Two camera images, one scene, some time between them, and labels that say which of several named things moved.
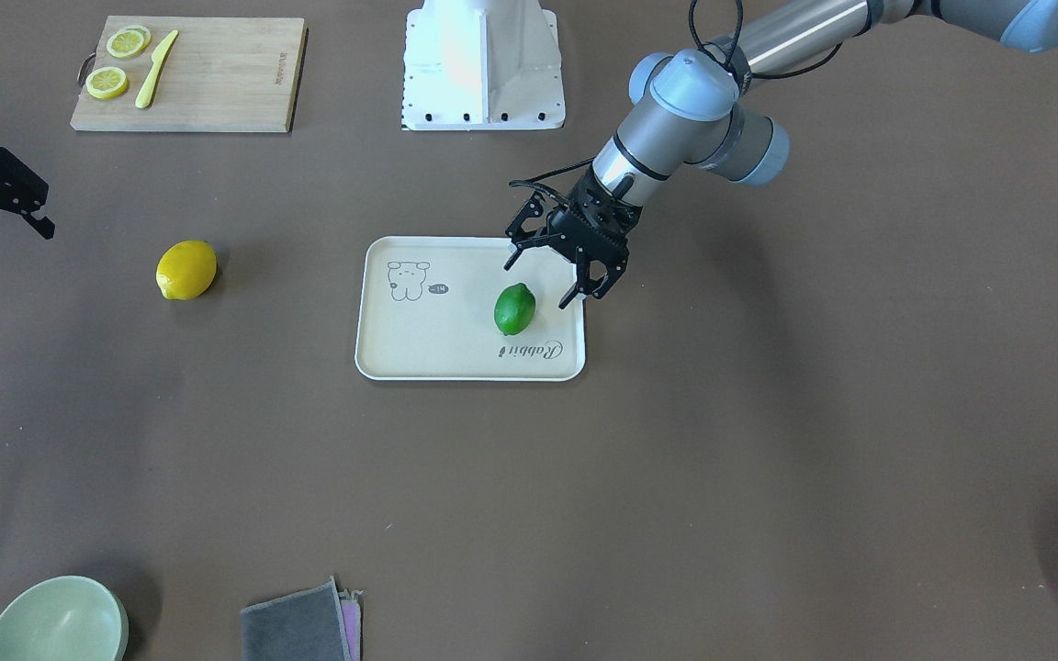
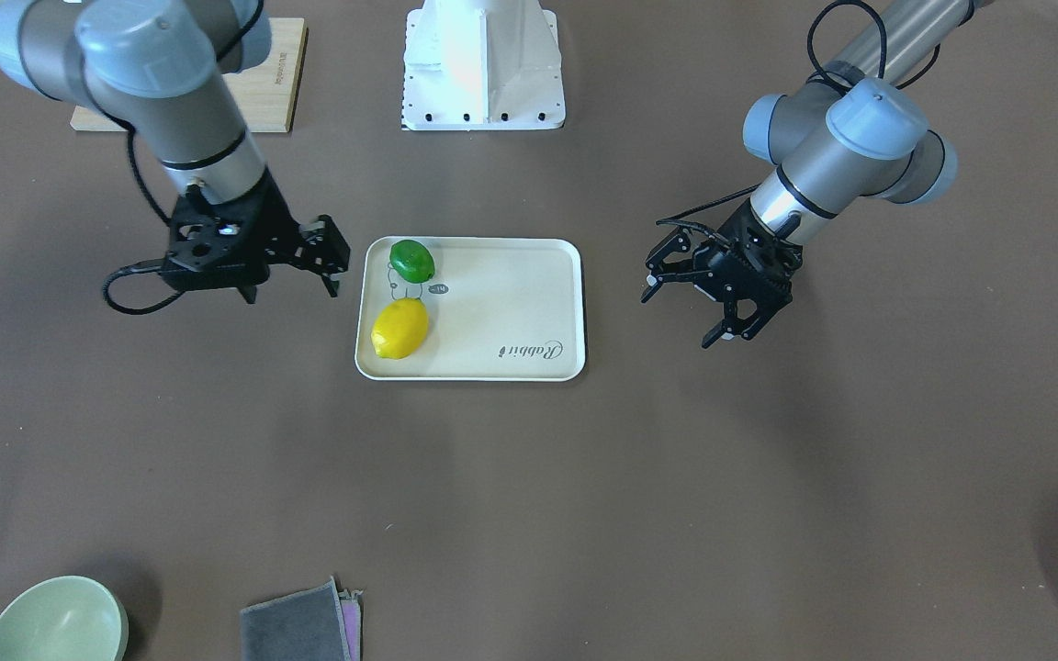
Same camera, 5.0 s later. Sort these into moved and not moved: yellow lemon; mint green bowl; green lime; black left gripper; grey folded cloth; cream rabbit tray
Moved: yellow lemon; green lime; black left gripper
Not moved: grey folded cloth; mint green bowl; cream rabbit tray
